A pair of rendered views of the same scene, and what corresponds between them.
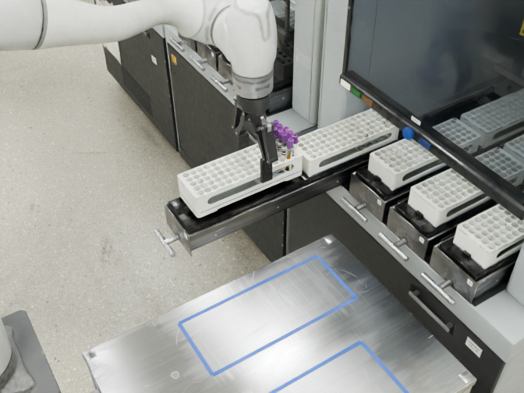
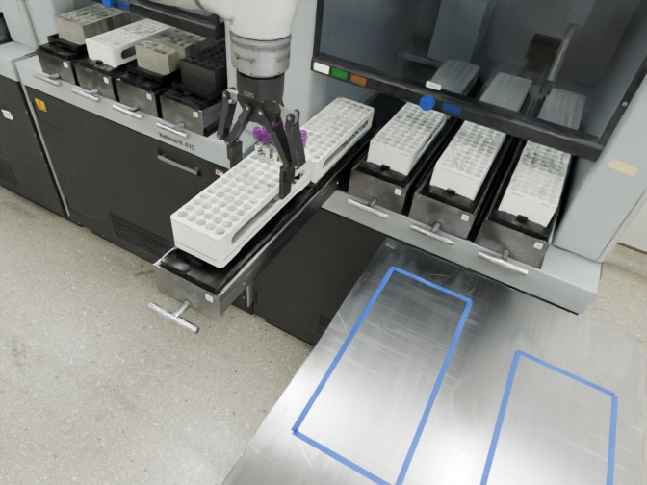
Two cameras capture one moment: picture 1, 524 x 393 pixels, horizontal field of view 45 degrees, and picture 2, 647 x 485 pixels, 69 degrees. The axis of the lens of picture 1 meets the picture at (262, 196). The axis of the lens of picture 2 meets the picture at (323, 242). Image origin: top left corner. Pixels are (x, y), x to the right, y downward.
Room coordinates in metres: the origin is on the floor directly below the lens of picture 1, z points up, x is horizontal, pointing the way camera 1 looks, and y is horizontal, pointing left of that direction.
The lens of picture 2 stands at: (0.56, 0.32, 1.40)
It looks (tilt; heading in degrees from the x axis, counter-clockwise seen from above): 43 degrees down; 325
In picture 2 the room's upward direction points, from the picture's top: 7 degrees clockwise
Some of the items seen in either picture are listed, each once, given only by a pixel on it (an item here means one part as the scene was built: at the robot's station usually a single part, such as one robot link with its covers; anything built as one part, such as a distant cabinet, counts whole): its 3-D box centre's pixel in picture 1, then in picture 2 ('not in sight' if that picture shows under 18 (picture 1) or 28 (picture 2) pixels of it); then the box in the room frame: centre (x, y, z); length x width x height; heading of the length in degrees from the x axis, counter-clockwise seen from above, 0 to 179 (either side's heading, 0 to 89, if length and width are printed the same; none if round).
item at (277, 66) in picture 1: (276, 65); (200, 75); (1.72, -0.05, 0.85); 0.12 x 0.02 x 0.06; 32
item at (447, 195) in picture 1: (467, 186); (471, 154); (1.17, -0.50, 0.83); 0.30 x 0.10 x 0.06; 122
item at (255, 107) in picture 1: (253, 107); (260, 95); (1.21, 0.02, 1.04); 0.08 x 0.07 x 0.09; 32
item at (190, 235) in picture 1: (288, 181); (286, 195); (1.26, -0.07, 0.78); 0.73 x 0.14 x 0.09; 122
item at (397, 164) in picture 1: (424, 154); (410, 133); (1.30, -0.42, 0.83); 0.30 x 0.10 x 0.06; 122
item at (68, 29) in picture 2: not in sight; (73, 31); (2.11, 0.19, 0.85); 0.12 x 0.02 x 0.06; 32
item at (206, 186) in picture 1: (241, 174); (248, 196); (1.19, 0.05, 0.86); 0.30 x 0.10 x 0.06; 122
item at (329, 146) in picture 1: (344, 142); (327, 138); (1.36, -0.22, 0.83); 0.30 x 0.10 x 0.06; 122
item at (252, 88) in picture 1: (253, 79); (260, 50); (1.21, 0.02, 1.12); 0.09 x 0.09 x 0.06
